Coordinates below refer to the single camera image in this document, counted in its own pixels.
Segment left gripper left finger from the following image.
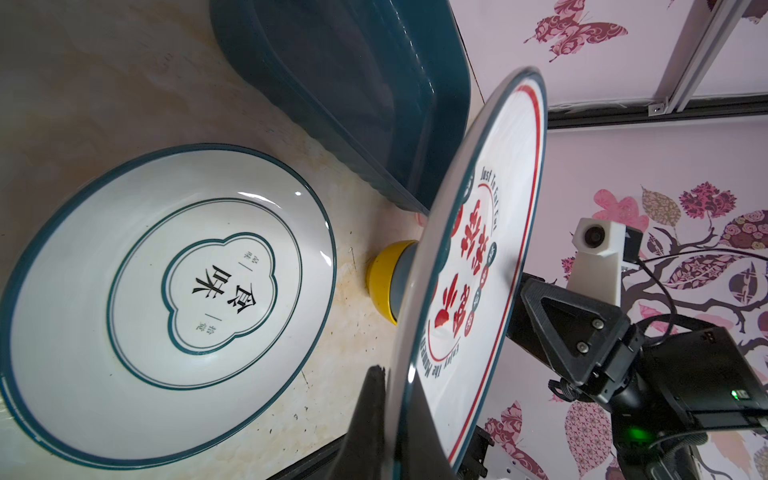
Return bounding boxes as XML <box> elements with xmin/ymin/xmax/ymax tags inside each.
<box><xmin>326</xmin><ymin>366</ymin><xmax>386</xmax><ymax>480</ymax></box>

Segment white plate red characters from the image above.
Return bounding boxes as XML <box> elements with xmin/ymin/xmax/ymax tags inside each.
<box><xmin>382</xmin><ymin>67</ymin><xmax>547</xmax><ymax>479</ymax></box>

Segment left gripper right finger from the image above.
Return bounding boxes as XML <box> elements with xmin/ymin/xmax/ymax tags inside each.
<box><xmin>396</xmin><ymin>395</ymin><xmax>456</xmax><ymax>479</ymax></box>

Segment yellow plastic bowl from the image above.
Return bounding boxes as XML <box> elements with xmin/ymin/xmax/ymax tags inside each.
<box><xmin>366</xmin><ymin>240</ymin><xmax>418</xmax><ymax>325</ymax></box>

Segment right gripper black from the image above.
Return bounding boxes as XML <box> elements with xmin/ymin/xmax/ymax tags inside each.
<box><xmin>507</xmin><ymin>274</ymin><xmax>636</xmax><ymax>402</ymax></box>

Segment white plate teal rim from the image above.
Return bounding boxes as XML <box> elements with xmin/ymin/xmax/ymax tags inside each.
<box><xmin>1</xmin><ymin>144</ymin><xmax>337</xmax><ymax>470</ymax></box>

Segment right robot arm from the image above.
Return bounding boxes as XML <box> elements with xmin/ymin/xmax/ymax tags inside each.
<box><xmin>507</xmin><ymin>275</ymin><xmax>767</xmax><ymax>479</ymax></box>

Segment aluminium rail back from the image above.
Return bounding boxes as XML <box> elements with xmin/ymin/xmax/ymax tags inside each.
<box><xmin>647</xmin><ymin>0</ymin><xmax>767</xmax><ymax>117</ymax></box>

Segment teal plastic bin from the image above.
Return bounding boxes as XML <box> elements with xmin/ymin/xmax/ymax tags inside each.
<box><xmin>209</xmin><ymin>0</ymin><xmax>471</xmax><ymax>214</ymax></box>

